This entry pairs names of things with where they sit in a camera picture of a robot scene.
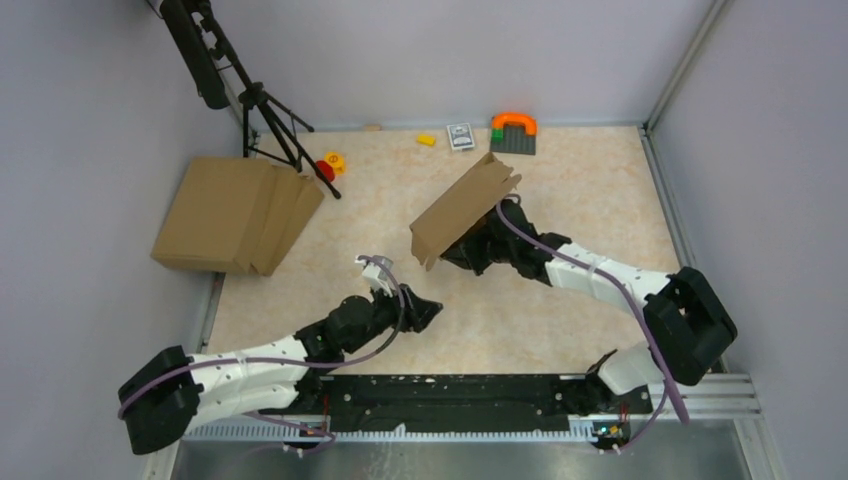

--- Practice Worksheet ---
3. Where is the stack of folded cardboard boxes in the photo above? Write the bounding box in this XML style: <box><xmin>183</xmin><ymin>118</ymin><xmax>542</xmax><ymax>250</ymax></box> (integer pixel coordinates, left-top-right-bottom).
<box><xmin>151</xmin><ymin>157</ymin><xmax>325</xmax><ymax>276</ymax></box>

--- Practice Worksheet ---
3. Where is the black camera tripod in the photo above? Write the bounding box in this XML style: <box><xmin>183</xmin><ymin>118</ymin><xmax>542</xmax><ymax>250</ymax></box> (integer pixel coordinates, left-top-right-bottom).
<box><xmin>147</xmin><ymin>0</ymin><xmax>342</xmax><ymax>200</ymax></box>

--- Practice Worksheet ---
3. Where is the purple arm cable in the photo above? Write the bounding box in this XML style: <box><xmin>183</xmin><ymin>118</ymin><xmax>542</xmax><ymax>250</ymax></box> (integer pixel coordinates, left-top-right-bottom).
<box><xmin>495</xmin><ymin>193</ymin><xmax>692</xmax><ymax>453</ymax></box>
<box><xmin>117</xmin><ymin>254</ymin><xmax>407</xmax><ymax>458</ymax></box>

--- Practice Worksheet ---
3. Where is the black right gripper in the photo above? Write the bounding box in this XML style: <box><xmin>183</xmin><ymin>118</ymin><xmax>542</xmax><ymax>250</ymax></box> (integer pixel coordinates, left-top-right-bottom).
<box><xmin>439</xmin><ymin>225</ymin><xmax>516</xmax><ymax>277</ymax></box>

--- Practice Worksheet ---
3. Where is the yellow round toy disc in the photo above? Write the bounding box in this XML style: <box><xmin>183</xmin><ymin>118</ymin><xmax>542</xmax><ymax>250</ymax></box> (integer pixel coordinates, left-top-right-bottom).
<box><xmin>324</xmin><ymin>151</ymin><xmax>347</xmax><ymax>175</ymax></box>

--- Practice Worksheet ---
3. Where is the orange arch toy piece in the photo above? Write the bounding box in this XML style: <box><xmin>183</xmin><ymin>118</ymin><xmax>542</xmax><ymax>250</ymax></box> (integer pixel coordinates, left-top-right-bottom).
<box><xmin>491</xmin><ymin>112</ymin><xmax>538</xmax><ymax>136</ymax></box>

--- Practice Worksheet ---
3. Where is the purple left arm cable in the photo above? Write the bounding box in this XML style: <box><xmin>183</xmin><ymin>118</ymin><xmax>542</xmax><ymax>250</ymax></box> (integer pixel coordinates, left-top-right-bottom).
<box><xmin>117</xmin><ymin>254</ymin><xmax>407</xmax><ymax>458</ymax></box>

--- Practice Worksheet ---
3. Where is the blue playing card deck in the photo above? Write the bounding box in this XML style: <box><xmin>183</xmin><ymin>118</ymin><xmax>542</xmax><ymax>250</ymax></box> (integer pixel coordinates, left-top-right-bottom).
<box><xmin>446</xmin><ymin>123</ymin><xmax>476</xmax><ymax>152</ymax></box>

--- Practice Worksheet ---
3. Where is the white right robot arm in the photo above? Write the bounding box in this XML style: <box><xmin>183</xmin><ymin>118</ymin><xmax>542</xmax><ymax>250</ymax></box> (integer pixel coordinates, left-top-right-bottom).
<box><xmin>441</xmin><ymin>195</ymin><xmax>738</xmax><ymax>412</ymax></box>

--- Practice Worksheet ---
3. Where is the red round toy disc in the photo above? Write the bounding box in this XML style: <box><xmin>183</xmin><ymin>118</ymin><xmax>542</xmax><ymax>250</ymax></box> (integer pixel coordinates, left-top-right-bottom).
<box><xmin>316</xmin><ymin>160</ymin><xmax>336</xmax><ymax>182</ymax></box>

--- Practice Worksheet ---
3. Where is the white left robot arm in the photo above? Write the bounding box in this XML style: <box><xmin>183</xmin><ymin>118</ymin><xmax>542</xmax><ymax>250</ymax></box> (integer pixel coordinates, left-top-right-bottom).
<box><xmin>118</xmin><ymin>284</ymin><xmax>443</xmax><ymax>455</ymax></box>

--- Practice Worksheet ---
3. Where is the brown cardboard box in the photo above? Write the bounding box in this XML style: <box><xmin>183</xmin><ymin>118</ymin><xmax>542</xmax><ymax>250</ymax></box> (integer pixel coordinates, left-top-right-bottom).
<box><xmin>410</xmin><ymin>152</ymin><xmax>522</xmax><ymax>271</ymax></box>

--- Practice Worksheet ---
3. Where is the yellow toy block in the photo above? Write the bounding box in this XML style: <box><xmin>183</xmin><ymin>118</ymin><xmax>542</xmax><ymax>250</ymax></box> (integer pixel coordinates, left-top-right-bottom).
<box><xmin>416</xmin><ymin>134</ymin><xmax>436</xmax><ymax>147</ymax></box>

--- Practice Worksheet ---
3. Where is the grey building baseplate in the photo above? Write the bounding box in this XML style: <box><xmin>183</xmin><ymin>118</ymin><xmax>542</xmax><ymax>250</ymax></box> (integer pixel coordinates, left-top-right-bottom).
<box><xmin>490</xmin><ymin>126</ymin><xmax>536</xmax><ymax>156</ymax></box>

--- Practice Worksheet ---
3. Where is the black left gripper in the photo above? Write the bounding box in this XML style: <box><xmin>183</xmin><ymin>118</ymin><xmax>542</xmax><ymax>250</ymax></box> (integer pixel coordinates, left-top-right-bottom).
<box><xmin>343</xmin><ymin>278</ymin><xmax>442</xmax><ymax>354</ymax></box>

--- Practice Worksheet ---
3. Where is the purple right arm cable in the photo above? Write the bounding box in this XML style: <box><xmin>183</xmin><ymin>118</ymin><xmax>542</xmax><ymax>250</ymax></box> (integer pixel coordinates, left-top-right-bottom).
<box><xmin>495</xmin><ymin>193</ymin><xmax>692</xmax><ymax>453</ymax></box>

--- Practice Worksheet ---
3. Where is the aluminium frame rail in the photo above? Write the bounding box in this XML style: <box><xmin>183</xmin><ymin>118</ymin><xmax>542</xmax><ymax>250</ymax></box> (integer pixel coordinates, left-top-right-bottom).
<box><xmin>142</xmin><ymin>271</ymin><xmax>776</xmax><ymax>480</ymax></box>

